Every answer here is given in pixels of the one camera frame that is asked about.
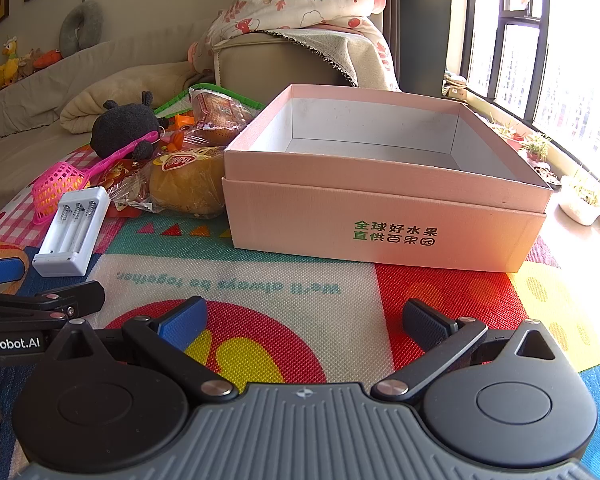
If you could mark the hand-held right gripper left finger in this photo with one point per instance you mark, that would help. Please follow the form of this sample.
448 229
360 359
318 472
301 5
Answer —
182 322

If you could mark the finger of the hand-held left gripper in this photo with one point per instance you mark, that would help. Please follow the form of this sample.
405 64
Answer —
55 302
0 270

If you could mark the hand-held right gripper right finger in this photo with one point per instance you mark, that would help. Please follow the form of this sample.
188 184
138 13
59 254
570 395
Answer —
425 327

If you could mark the pink cardboard box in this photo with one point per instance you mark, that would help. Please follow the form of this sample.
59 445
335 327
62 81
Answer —
380 210

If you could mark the packaged bread bun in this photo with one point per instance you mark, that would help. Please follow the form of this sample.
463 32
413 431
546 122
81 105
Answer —
190 185

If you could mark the black plush toy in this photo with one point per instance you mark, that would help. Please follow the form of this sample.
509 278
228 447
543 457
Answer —
122 127

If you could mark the white battery charger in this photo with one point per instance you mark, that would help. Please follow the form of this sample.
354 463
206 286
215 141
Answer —
70 240

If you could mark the pink plastic strainer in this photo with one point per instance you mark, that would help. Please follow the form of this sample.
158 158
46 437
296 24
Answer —
55 190

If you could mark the colourful play mat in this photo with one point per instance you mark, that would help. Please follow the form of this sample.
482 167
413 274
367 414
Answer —
290 310

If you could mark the beige sofa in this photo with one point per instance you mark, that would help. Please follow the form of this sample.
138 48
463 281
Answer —
10 160

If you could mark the red orange snack packet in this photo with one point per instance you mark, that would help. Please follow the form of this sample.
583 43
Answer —
125 180

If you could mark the small orange toy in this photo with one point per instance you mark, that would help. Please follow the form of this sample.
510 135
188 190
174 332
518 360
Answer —
182 127

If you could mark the white planter bowl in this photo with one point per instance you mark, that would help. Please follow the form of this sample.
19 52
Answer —
582 205

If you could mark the yellow plush toy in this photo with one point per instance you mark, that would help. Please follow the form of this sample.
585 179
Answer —
9 62

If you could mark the brown plush toy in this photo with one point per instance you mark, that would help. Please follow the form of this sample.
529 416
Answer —
29 62

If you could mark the clear packaged pastry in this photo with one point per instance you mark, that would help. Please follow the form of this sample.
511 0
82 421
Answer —
215 115

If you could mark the small potted plant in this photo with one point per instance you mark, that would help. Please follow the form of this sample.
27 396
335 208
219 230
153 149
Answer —
536 147

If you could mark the orange plush toy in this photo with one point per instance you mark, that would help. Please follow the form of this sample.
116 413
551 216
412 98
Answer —
47 59

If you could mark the beige blanket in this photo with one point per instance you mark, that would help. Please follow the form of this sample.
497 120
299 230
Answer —
130 85

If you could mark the grey neck pillow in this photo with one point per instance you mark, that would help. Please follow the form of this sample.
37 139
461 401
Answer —
82 25

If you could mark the beige fringed towel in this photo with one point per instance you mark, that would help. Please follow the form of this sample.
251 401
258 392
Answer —
350 50

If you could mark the dark curtain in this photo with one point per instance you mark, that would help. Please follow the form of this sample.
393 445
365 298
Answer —
391 20

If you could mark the floral quilt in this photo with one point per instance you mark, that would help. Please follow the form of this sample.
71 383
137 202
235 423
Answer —
290 5

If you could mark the black window frame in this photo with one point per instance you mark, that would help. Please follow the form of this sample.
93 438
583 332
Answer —
542 50

